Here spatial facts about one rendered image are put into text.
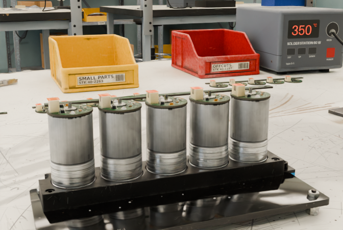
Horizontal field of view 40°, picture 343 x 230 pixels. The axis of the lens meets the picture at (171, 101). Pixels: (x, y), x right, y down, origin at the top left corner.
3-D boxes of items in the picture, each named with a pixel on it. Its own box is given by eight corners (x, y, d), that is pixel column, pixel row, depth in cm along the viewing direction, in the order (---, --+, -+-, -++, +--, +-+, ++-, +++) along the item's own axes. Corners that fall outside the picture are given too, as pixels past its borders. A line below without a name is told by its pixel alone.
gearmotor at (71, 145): (99, 199, 26) (96, 110, 25) (55, 206, 25) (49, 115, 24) (91, 182, 29) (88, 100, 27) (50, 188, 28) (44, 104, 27)
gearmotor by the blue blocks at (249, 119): (273, 173, 30) (277, 95, 29) (239, 178, 29) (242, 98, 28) (254, 160, 32) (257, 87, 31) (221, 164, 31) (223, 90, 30)
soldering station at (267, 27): (343, 72, 73) (349, 9, 70) (277, 76, 69) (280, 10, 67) (291, 58, 87) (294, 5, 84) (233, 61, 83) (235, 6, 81)
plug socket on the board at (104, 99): (115, 107, 26) (115, 95, 26) (100, 108, 26) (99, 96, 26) (112, 104, 27) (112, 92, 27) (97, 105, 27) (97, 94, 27)
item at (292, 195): (264, 171, 33) (264, 156, 33) (329, 215, 27) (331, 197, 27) (30, 206, 28) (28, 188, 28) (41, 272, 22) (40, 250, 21)
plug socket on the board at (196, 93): (206, 99, 28) (207, 88, 28) (194, 100, 28) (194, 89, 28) (201, 96, 29) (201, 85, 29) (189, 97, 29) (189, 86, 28)
